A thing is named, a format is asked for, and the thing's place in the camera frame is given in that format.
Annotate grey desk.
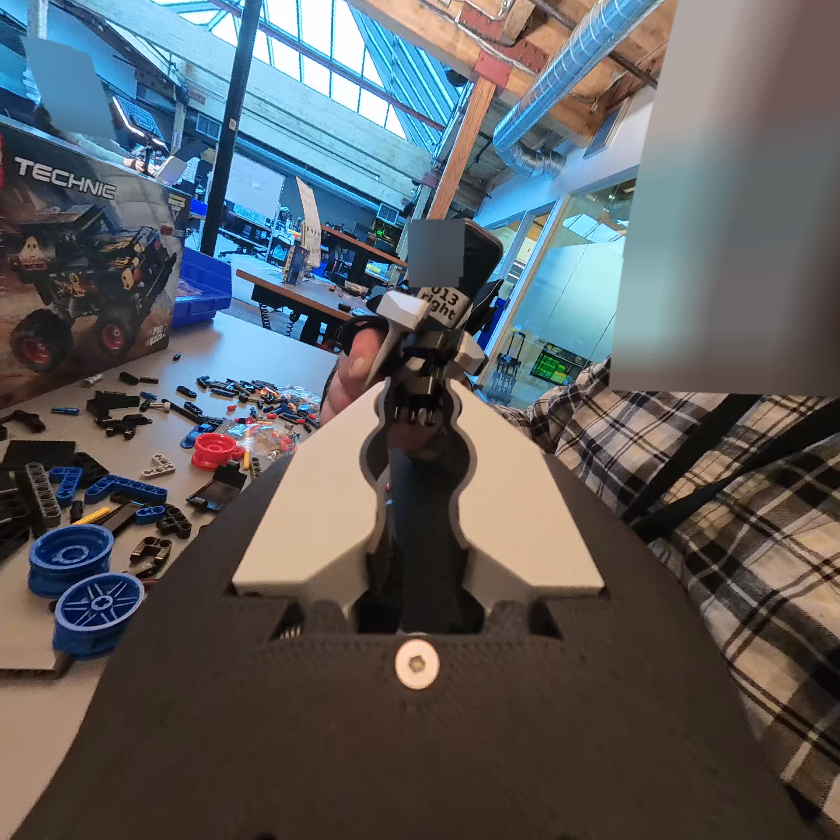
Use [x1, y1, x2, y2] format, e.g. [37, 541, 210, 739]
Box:
[0, 311, 342, 840]

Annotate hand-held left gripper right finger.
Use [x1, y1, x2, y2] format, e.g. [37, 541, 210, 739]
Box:
[446, 379, 606, 634]

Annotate black shoulder strap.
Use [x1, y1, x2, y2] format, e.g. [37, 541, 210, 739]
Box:
[620, 394, 821, 546]

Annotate black rectangular brick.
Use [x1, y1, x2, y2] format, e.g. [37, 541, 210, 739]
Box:
[98, 502, 142, 536]

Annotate monster truck toy box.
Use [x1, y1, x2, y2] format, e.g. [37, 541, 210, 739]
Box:
[0, 115, 191, 411]

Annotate person's right forearm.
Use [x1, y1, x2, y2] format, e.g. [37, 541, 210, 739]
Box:
[491, 367, 631, 519]

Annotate black bent frame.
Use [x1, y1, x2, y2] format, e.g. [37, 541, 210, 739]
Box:
[85, 390, 153, 437]

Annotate person's right hand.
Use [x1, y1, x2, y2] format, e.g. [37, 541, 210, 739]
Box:
[320, 330, 388, 427]

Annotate tan cardboard sheet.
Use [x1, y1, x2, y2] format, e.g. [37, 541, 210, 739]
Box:
[294, 176, 324, 266]

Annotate black U-shaped connector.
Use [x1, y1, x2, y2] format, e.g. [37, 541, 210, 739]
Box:
[128, 537, 173, 578]

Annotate black hand trolley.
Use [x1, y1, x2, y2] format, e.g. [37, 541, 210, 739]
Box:
[489, 331, 527, 403]

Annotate scattered small pins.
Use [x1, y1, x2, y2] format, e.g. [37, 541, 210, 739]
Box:
[82, 351, 322, 434]

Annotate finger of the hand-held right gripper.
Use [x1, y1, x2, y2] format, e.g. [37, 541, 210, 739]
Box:
[366, 289, 429, 389]
[453, 335, 488, 376]

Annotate wooden support post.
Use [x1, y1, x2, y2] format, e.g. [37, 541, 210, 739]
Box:
[425, 75, 500, 221]

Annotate blue bin of plastic bags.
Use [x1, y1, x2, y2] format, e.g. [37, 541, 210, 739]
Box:
[172, 246, 234, 329]

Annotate black bent beam with pins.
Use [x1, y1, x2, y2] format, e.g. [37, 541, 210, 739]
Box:
[0, 410, 47, 441]

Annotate blue bent short beam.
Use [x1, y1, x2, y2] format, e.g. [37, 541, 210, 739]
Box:
[49, 466, 83, 509]

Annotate long grey beam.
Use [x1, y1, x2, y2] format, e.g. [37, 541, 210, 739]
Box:
[14, 462, 63, 536]

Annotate black floor pole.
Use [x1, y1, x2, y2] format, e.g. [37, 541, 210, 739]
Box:
[200, 0, 263, 258]

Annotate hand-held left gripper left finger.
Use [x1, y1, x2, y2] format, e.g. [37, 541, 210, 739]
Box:
[231, 379, 396, 634]

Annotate silver air duct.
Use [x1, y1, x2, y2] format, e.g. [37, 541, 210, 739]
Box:
[492, 0, 665, 179]

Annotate blue L-shaped beam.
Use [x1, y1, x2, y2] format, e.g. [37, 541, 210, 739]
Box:
[84, 476, 168, 506]

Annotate black square panel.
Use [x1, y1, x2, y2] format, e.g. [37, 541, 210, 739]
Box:
[0, 440, 76, 470]

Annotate green lit screen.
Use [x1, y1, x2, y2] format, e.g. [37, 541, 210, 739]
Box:
[530, 348, 580, 386]

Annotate black flat clip panel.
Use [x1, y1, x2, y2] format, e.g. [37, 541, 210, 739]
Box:
[185, 461, 249, 513]

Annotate red wheel rim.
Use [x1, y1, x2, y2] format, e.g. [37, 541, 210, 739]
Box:
[192, 433, 237, 472]

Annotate blue wheel rim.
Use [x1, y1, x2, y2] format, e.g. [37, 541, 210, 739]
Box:
[54, 574, 145, 659]
[28, 525, 114, 598]

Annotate glass skylight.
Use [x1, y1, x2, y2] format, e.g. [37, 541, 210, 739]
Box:
[157, 0, 473, 142]

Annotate clear bag of small pins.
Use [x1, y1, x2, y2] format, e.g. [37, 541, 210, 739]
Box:
[226, 394, 322, 473]

